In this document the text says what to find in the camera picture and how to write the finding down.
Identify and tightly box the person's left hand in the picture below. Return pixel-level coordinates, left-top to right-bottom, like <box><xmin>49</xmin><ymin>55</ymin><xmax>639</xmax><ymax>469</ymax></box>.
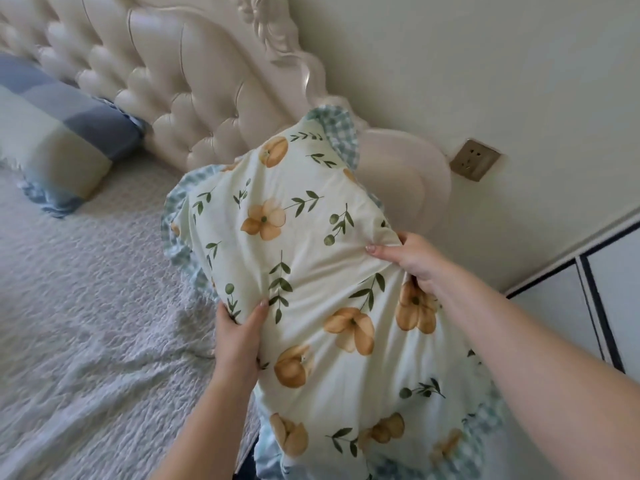
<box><xmin>214</xmin><ymin>299</ymin><xmax>270</xmax><ymax>389</ymax></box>

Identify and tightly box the person's right hand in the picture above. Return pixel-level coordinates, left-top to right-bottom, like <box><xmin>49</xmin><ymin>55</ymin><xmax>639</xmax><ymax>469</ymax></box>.
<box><xmin>365</xmin><ymin>231</ymin><xmax>449</xmax><ymax>295</ymax></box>

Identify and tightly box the floral cream pillow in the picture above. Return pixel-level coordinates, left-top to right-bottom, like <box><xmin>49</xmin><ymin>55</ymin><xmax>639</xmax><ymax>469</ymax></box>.
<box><xmin>161</xmin><ymin>106</ymin><xmax>506</xmax><ymax>480</ymax></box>

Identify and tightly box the person's right forearm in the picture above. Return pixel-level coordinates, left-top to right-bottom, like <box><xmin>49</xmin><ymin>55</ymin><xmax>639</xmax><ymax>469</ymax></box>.
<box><xmin>431</xmin><ymin>267</ymin><xmax>640</xmax><ymax>480</ymax></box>

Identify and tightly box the person's left forearm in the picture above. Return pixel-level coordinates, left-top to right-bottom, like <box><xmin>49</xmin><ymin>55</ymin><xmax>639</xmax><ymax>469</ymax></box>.
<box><xmin>150</xmin><ymin>375</ymin><xmax>259</xmax><ymax>480</ymax></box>

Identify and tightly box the white textured bedspread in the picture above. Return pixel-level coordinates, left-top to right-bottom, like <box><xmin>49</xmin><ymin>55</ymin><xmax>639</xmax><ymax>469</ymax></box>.
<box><xmin>0</xmin><ymin>150</ymin><xmax>261</xmax><ymax>480</ymax></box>

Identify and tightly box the white cabinet with dark trim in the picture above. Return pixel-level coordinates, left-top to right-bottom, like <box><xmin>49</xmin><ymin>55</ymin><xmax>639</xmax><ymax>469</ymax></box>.
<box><xmin>505</xmin><ymin>207</ymin><xmax>640</xmax><ymax>383</ymax></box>

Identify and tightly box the cream tufted headboard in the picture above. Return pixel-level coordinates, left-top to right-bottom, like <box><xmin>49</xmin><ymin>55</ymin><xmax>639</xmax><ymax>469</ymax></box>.
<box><xmin>0</xmin><ymin>0</ymin><xmax>452</xmax><ymax>230</ymax></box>

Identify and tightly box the blue checked pillow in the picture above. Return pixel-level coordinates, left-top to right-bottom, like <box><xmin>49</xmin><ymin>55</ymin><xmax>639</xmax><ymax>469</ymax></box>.
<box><xmin>0</xmin><ymin>51</ymin><xmax>147</xmax><ymax>219</ymax></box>

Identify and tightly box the bronze wall socket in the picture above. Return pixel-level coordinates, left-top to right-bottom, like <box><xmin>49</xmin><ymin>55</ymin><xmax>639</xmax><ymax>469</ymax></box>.
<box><xmin>449</xmin><ymin>139</ymin><xmax>502</xmax><ymax>183</ymax></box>

